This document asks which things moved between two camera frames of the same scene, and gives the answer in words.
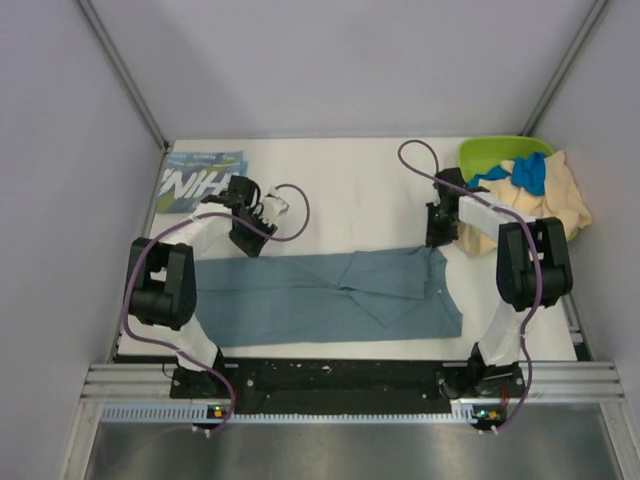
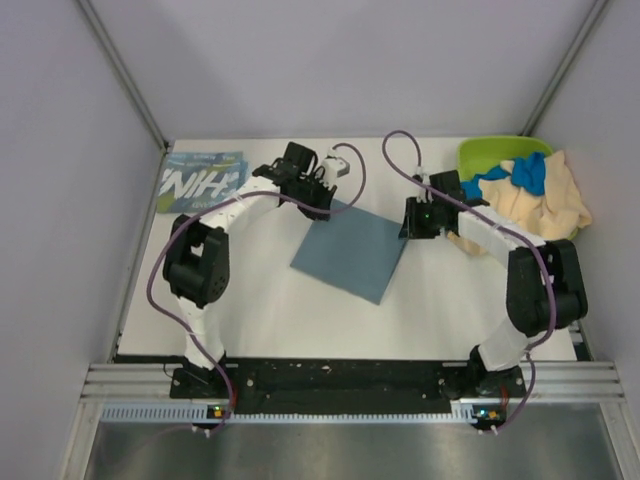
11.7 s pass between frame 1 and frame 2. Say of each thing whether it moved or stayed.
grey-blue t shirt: moved
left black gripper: moved
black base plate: stayed
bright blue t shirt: stayed
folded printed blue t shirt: stayed
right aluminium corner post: stayed
